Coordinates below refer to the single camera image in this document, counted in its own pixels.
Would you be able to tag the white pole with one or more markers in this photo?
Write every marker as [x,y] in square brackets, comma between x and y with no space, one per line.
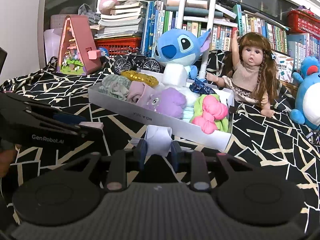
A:
[182,2]
[211,5]

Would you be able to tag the white paper bag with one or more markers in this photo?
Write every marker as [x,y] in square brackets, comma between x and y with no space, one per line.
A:
[51,45]

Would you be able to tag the pink tissue packet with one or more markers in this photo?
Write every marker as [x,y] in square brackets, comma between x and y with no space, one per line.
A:
[92,125]

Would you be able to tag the green checked cloth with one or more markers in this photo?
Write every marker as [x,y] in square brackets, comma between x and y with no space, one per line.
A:
[112,85]

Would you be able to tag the navy patterned scrunchie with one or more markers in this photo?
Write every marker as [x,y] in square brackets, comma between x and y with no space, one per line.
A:
[202,88]

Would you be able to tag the pink plush toy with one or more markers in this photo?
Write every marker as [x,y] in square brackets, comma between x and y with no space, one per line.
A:
[110,1]

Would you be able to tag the pink sock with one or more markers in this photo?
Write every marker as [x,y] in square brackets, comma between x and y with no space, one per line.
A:
[138,90]

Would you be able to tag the white foam block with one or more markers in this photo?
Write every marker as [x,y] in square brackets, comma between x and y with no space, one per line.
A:
[175,75]

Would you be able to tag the grey storage box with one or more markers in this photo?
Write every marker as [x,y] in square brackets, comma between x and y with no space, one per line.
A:
[56,21]

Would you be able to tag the white cardboard box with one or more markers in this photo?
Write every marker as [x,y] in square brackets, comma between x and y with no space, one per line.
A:
[140,116]

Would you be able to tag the row of books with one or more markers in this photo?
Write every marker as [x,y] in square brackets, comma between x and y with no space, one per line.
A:
[225,35]

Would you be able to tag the black rod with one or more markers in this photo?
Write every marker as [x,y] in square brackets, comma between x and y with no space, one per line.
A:
[250,7]

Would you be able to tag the blue alien plush toy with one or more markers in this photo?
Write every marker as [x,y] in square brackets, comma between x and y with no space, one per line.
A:
[175,45]

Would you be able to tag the illustrated cardboard box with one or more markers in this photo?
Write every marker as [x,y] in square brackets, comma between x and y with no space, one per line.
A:
[283,66]

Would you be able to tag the person's left hand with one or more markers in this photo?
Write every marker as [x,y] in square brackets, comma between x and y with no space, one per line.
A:
[6,162]

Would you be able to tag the blue white round plush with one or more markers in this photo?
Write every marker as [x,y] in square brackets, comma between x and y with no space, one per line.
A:
[310,97]

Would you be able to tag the small blue toy ball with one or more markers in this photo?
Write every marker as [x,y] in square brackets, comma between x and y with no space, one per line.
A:
[104,52]

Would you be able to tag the black miniature bicycle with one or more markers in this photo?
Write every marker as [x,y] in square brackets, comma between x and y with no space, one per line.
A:
[130,62]

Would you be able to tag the stack of books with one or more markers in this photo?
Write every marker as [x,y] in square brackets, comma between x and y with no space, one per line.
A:
[120,22]

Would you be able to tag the black white patterned blanket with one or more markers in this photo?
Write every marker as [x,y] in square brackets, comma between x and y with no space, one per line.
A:
[262,142]

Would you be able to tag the blue face mask pack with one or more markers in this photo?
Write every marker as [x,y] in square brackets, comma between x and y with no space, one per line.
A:
[187,113]

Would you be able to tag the grey cloth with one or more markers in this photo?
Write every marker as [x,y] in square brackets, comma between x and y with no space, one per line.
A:
[87,12]

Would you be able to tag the white tissue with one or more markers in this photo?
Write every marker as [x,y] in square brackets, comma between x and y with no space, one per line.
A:
[157,137]

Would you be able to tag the white purple fluffy plush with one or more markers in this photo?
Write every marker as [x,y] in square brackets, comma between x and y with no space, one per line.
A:
[170,102]

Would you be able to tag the green cloth with pink bow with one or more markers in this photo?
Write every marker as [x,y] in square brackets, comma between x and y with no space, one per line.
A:
[210,112]

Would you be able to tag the long-haired baby doll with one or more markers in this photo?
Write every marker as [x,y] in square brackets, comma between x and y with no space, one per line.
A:
[250,75]

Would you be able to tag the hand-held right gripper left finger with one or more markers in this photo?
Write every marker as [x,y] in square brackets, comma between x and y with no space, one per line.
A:
[142,155]

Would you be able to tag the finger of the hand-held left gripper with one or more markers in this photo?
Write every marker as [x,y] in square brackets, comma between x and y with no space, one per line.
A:
[68,119]
[91,136]

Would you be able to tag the gold sequin bow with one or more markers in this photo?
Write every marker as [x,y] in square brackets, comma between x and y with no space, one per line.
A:
[140,76]

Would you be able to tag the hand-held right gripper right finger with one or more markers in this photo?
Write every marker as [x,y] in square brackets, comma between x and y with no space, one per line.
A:
[176,156]

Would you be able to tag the red plastic basket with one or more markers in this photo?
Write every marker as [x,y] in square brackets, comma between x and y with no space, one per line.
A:
[117,45]
[302,22]

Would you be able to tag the pink triangular house model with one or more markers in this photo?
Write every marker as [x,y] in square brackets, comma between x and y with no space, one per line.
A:
[80,42]

